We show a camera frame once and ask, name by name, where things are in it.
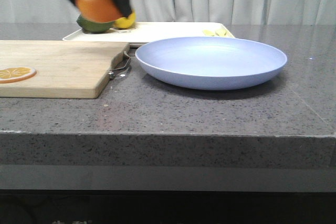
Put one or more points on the metal cutting board handle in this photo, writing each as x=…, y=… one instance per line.
x=120, y=67

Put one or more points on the yellow spoon on tray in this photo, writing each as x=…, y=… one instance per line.
x=219, y=32

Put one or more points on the green lime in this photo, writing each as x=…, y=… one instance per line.
x=93, y=27

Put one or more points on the yellow lemon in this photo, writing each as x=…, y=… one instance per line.
x=125, y=22

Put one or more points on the orange slice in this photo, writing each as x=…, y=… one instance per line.
x=16, y=74

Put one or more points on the light blue plate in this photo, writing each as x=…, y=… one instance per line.
x=211, y=63

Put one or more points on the wooden cutting board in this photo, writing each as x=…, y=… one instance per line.
x=64, y=69

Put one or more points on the cream rectangular tray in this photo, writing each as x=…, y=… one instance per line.
x=145, y=32

